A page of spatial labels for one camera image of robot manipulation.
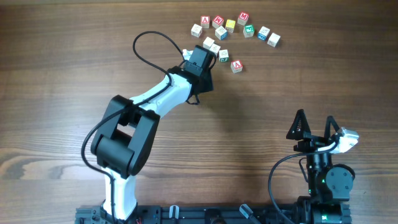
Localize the blue L wooden block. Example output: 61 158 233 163
267 33 280 47

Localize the plain wooden block red side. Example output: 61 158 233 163
191 24 203 37

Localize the plain wooden block green side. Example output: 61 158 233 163
203 37 215 50

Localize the blue H wooden block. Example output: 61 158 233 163
215 26 228 40

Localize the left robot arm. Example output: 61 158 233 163
91 45 218 223

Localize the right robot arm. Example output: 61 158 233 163
286 109 359 224

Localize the plain engraved wooden block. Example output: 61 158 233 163
209 43 221 57

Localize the red A wooden block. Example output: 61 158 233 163
231 60 243 73

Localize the red A block far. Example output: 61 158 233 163
200 16 210 29

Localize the blue P wooden block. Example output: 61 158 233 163
257 26 270 41

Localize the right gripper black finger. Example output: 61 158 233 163
286 109 312 139
323 116 340 139

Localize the green top wooden block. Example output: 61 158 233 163
243 24 255 38

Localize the red W wooden block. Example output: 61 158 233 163
212 15 224 29

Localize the red M wooden block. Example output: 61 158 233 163
238 11 249 26

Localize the green J wooden block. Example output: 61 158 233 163
218 49 229 62

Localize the right camera cable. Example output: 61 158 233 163
267 141 338 224

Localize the left camera cable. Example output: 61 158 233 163
81 30 201 220

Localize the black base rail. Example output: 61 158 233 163
75 204 353 224

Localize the yellow wooden block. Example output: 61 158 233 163
225 19 236 33

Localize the camera cable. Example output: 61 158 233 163
267 141 338 224
81 30 201 220

